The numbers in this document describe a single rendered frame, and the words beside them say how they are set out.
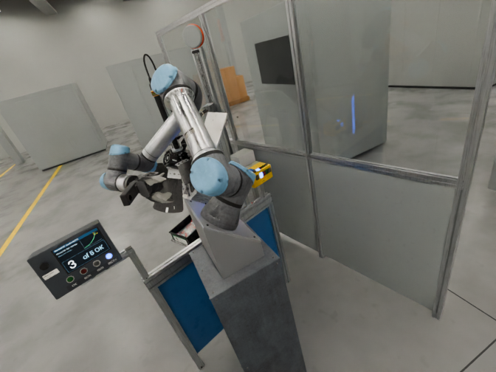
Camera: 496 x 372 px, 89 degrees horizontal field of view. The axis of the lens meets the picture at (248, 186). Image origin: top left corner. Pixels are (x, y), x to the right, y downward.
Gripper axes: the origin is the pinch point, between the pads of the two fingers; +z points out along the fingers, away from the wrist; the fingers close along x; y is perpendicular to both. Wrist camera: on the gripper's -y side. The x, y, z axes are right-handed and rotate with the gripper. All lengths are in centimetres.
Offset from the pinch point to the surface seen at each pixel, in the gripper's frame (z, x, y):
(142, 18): -867, -194, 972
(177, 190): -45, 34, 49
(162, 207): -52, 42, 39
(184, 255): -18, 51, 13
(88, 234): -32.7, 14.5, -15.7
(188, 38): -62, -51, 123
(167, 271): -23, 54, 3
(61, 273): -36, 23, -29
